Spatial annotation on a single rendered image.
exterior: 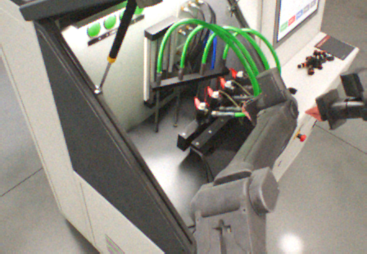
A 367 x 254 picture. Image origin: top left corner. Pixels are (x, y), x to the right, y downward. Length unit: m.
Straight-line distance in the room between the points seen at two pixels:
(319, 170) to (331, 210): 0.31
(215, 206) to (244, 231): 0.05
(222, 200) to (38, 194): 1.93
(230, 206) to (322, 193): 2.09
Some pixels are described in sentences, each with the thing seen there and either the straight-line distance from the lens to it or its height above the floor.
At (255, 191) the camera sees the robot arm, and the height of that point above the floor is 1.56.
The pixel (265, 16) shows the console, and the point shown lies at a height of 1.29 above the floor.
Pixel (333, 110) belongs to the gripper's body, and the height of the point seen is 1.32.
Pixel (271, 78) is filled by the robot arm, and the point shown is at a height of 1.43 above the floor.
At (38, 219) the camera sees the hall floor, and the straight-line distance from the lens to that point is 2.22.
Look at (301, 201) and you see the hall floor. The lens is 2.40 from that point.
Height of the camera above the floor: 1.92
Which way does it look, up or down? 47 degrees down
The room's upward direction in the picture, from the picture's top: 8 degrees clockwise
